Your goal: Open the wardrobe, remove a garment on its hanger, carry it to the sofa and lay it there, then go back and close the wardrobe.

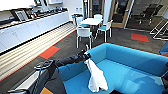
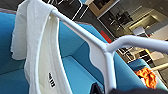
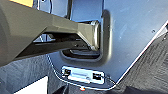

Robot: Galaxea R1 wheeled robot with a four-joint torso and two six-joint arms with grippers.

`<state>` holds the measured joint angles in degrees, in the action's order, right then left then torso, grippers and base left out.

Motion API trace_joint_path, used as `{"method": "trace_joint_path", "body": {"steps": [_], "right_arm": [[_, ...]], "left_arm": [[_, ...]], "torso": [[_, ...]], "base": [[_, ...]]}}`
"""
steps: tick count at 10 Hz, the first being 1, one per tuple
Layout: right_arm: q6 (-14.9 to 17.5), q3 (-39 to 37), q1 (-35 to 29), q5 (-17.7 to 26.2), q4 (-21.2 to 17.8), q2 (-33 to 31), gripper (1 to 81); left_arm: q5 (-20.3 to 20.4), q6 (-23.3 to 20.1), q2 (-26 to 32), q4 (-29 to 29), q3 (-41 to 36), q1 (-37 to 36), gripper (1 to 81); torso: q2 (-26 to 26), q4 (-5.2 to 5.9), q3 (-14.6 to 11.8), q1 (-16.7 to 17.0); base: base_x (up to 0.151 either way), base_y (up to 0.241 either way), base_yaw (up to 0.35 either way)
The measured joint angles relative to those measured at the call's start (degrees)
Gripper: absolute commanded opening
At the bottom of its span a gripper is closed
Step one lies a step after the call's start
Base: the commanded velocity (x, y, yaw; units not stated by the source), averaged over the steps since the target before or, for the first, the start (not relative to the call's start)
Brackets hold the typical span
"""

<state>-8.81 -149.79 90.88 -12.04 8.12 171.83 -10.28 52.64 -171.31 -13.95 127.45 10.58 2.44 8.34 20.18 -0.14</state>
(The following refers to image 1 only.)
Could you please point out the white chair teal seat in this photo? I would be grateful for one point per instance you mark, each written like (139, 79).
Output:
(83, 24)
(105, 27)

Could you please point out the dark bin blue lid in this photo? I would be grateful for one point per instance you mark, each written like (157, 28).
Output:
(76, 16)

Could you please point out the white lower kitchen cabinets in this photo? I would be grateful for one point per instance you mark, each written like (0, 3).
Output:
(26, 31)

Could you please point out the black office chair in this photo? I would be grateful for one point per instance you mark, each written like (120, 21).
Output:
(148, 11)

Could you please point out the white upper kitchen cabinets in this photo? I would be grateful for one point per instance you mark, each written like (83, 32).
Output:
(13, 4)

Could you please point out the black microwave oven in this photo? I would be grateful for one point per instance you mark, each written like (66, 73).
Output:
(20, 15)

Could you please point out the wooden framed glass door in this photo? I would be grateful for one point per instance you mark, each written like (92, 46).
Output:
(96, 6)
(119, 11)

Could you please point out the white bar stool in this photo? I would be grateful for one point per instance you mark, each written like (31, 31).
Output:
(160, 30)

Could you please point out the white t-shirt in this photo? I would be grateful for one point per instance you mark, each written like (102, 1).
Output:
(96, 76)

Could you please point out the blue sofa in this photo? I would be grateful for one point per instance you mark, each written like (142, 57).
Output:
(133, 73)

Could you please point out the white kitchen cabinets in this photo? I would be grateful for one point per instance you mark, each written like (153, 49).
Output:
(26, 31)
(13, 4)

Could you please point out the white square table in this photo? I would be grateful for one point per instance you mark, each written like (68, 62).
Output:
(90, 21)

